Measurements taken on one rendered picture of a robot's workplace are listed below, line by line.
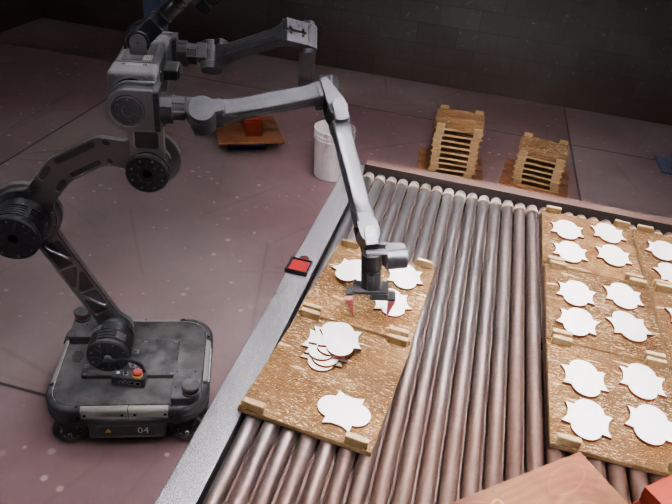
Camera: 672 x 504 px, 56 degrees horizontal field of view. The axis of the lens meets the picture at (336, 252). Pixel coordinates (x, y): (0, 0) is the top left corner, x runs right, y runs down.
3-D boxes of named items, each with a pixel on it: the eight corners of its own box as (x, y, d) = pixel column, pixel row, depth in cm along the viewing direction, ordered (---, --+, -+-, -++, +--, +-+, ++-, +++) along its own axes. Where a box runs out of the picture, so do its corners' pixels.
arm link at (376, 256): (359, 246, 177) (364, 255, 172) (383, 244, 178) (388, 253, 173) (358, 268, 180) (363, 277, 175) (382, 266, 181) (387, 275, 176)
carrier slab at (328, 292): (297, 314, 192) (298, 310, 191) (338, 246, 225) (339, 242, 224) (410, 346, 185) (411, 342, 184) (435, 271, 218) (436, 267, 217)
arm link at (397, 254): (357, 234, 183) (363, 225, 174) (396, 231, 185) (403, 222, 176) (363, 275, 180) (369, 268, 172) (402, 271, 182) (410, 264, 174)
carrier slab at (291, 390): (237, 411, 159) (237, 406, 158) (298, 315, 192) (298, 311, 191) (370, 457, 151) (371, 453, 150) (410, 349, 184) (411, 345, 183)
